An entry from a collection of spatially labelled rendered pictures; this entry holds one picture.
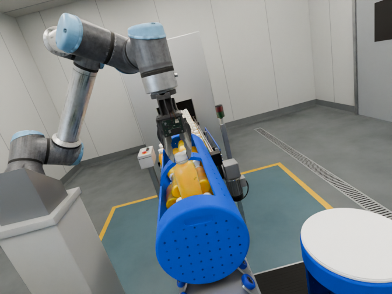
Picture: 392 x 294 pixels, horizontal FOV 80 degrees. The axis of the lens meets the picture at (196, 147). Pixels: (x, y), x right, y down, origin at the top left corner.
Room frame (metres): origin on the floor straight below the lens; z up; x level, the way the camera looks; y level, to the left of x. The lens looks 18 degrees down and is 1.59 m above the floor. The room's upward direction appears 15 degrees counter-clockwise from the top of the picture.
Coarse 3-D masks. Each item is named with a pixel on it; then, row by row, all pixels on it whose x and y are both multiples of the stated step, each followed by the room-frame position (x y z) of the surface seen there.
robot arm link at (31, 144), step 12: (24, 132) 1.26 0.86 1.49; (36, 132) 1.30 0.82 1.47; (12, 144) 1.22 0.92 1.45; (24, 144) 1.22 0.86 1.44; (36, 144) 1.24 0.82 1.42; (48, 144) 1.28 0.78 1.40; (12, 156) 1.17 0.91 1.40; (24, 156) 1.17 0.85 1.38; (36, 156) 1.21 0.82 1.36; (48, 156) 1.25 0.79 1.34
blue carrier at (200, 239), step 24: (192, 144) 1.42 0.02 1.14; (168, 168) 0.96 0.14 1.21; (216, 168) 0.98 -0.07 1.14; (216, 192) 0.65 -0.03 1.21; (168, 216) 0.58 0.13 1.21; (192, 216) 0.56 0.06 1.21; (216, 216) 0.56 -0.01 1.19; (240, 216) 0.58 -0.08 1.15; (168, 240) 0.56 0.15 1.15; (192, 240) 0.56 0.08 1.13; (216, 240) 0.56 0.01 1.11; (240, 240) 0.56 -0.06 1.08; (168, 264) 0.55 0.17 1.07; (192, 264) 0.56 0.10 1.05; (216, 264) 0.56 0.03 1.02; (240, 264) 0.57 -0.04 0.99
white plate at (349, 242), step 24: (312, 216) 0.63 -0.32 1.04; (336, 216) 0.61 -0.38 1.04; (360, 216) 0.58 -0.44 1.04; (312, 240) 0.54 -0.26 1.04; (336, 240) 0.52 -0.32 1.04; (360, 240) 0.50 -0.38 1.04; (384, 240) 0.48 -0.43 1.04; (336, 264) 0.44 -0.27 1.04; (360, 264) 0.43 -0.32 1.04; (384, 264) 0.41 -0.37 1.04
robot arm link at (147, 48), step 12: (144, 24) 0.62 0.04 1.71; (156, 24) 0.63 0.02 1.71; (132, 36) 0.62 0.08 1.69; (144, 36) 0.61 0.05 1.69; (156, 36) 0.62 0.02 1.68; (132, 48) 0.64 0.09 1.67; (144, 48) 0.61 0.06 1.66; (156, 48) 0.61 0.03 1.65; (168, 48) 0.64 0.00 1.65; (132, 60) 0.66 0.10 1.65; (144, 60) 0.62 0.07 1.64; (156, 60) 0.61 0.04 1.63; (168, 60) 0.63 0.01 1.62; (144, 72) 0.62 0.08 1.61; (156, 72) 0.61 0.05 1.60
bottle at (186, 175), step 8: (184, 160) 0.66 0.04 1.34; (176, 168) 0.66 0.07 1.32; (184, 168) 0.65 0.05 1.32; (192, 168) 0.66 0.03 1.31; (176, 176) 0.65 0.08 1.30; (184, 176) 0.64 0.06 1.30; (192, 176) 0.65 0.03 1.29; (184, 184) 0.64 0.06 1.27; (192, 184) 0.64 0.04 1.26; (184, 192) 0.64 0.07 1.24; (192, 192) 0.64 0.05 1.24; (200, 192) 0.65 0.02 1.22
